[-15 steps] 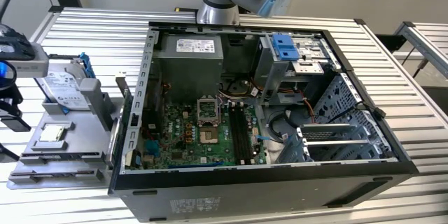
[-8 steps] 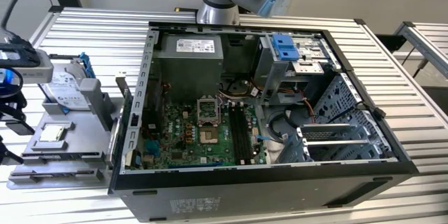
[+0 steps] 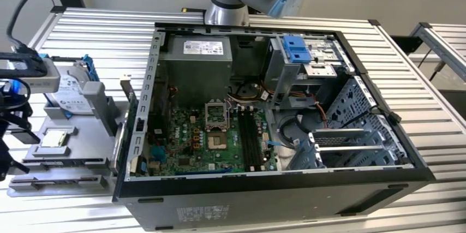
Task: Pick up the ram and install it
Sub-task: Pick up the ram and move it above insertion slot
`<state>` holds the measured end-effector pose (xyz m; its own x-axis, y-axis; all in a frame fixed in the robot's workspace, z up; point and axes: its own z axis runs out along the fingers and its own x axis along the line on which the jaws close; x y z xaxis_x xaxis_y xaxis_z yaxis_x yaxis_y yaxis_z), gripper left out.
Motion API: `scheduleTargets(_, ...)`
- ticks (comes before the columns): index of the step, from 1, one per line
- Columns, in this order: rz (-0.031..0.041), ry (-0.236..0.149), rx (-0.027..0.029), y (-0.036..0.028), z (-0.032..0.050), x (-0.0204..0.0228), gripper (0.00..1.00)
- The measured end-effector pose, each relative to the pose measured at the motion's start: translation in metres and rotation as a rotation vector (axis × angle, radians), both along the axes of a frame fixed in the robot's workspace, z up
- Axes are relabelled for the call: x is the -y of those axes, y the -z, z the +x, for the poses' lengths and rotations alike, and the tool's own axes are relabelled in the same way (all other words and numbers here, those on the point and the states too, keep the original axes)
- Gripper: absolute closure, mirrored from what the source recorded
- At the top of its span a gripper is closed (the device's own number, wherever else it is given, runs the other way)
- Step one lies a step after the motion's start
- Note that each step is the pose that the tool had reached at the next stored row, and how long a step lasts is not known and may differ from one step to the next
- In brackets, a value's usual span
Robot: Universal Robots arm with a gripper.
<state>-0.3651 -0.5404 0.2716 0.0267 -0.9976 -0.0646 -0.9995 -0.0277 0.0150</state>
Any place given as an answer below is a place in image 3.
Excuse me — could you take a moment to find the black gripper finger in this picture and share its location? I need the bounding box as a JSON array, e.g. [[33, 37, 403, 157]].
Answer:
[[0, 134, 31, 182], [11, 103, 41, 145]]

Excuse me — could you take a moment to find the black RAM slot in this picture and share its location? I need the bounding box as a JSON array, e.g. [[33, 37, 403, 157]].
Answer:
[[240, 106, 259, 172], [236, 106, 255, 172], [246, 106, 263, 172]]

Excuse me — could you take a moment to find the silver CPU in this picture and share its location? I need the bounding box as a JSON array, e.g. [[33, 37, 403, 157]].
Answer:
[[41, 130, 69, 146]]

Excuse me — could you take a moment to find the grey parts rack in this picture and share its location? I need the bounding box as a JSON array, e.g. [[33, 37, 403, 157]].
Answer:
[[7, 80, 127, 198]]

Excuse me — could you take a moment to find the silver hard disk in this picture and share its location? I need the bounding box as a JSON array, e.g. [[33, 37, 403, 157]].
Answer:
[[45, 63, 96, 115]]

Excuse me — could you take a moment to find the blue disk carrier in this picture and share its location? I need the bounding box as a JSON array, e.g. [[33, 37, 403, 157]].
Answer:
[[37, 52, 100, 119]]

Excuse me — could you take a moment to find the green graphics card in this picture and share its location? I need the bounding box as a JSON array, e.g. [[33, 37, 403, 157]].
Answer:
[[111, 74, 142, 174]]

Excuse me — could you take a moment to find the blue expansion slot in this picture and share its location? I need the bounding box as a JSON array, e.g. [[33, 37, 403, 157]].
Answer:
[[174, 168, 234, 176]]

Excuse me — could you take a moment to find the metal socket cover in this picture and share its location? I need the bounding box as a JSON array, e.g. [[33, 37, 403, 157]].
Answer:
[[204, 98, 230, 132]]

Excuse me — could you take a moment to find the grey power supply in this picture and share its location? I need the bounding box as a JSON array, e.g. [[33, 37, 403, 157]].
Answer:
[[159, 35, 234, 103]]

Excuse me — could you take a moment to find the CPU socket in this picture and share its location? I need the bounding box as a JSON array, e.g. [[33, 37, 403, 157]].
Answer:
[[206, 132, 230, 151]]

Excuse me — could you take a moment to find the green motherboard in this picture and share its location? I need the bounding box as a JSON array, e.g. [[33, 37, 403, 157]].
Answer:
[[142, 106, 279, 176]]

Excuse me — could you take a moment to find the thin locking lever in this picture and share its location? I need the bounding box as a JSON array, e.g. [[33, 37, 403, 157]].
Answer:
[[224, 99, 235, 133]]

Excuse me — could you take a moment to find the round case speaker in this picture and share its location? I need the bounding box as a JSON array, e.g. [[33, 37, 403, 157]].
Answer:
[[235, 82, 263, 100]]

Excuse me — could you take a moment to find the black PC case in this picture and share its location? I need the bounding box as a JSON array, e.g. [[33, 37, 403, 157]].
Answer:
[[111, 21, 437, 231]]

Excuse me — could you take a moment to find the grey metal drive bay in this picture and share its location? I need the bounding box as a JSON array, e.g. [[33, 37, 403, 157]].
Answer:
[[263, 35, 356, 108]]

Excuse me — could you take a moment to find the blue drive latch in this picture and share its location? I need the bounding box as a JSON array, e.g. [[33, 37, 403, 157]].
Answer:
[[280, 34, 311, 64]]

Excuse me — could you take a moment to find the perforated metal disk cage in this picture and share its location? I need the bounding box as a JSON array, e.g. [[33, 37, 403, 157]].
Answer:
[[287, 76, 415, 170]]

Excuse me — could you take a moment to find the slatted metal side table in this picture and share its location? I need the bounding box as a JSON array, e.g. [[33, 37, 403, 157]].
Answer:
[[409, 22, 466, 81]]

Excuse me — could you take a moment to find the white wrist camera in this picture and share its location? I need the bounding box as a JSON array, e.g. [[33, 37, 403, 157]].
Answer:
[[21, 57, 61, 94]]

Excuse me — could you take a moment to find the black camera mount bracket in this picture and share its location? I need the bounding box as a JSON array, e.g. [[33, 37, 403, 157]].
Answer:
[[0, 51, 48, 78]]

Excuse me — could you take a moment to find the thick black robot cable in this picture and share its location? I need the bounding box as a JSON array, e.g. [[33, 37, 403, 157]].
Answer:
[[5, 0, 59, 52]]

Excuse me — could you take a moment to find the yellow black wire bundle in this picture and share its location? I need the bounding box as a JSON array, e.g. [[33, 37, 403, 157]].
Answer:
[[226, 80, 272, 104]]

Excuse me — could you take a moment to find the black looped cable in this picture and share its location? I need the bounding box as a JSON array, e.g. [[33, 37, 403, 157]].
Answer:
[[278, 107, 318, 149]]

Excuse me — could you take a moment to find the orange wire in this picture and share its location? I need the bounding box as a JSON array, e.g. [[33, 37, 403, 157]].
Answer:
[[315, 101, 331, 130]]

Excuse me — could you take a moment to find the black flat bracket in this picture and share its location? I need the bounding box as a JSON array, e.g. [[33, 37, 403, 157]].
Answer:
[[390, 35, 423, 53]]

